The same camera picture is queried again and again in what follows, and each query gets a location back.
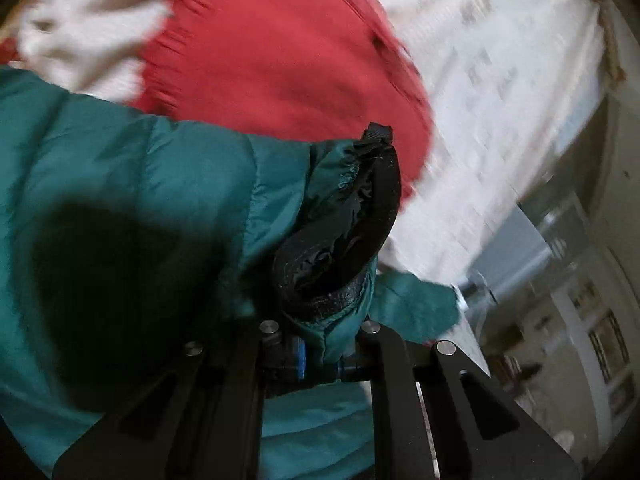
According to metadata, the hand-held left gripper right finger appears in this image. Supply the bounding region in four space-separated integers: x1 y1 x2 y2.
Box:
336 320 582 480

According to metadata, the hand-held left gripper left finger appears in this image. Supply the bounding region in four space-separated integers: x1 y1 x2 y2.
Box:
52 319 308 480

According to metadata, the green puffer jacket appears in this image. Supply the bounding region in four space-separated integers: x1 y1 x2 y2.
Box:
0 67 463 480

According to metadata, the grey refrigerator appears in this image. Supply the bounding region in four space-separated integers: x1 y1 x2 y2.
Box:
465 200 552 311

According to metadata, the white framed cabinet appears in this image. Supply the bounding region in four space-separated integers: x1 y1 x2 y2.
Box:
550 250 640 431

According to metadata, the beige patterned quilt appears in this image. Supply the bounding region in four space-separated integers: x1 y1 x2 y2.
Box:
15 0 622 288

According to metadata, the red heart pillow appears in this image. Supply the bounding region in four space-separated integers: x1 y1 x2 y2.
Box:
127 0 436 202

